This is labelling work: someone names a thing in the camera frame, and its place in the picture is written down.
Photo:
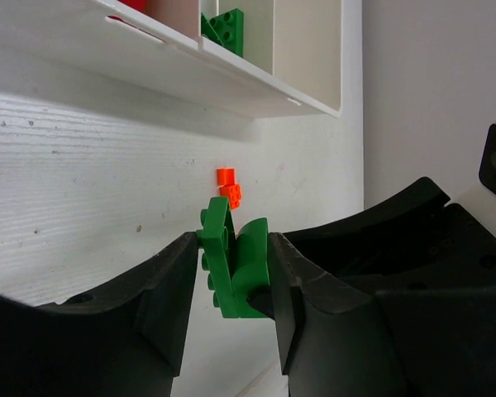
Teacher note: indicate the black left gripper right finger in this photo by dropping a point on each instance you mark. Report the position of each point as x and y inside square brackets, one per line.
[427, 332]

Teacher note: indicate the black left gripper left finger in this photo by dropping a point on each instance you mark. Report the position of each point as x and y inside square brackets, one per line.
[125, 337]

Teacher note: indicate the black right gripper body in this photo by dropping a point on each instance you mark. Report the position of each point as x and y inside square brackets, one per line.
[418, 239]

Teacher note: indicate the red printed duplo brick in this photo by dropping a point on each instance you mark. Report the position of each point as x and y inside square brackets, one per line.
[138, 5]

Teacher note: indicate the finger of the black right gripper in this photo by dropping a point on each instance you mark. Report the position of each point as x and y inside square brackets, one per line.
[335, 248]

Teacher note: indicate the white divided plastic container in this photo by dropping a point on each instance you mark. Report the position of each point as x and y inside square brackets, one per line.
[112, 39]

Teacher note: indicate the orange small lego piece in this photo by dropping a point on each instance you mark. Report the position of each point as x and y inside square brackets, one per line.
[228, 187]

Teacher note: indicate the green curved duplo brick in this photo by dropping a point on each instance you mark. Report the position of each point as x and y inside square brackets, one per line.
[251, 270]

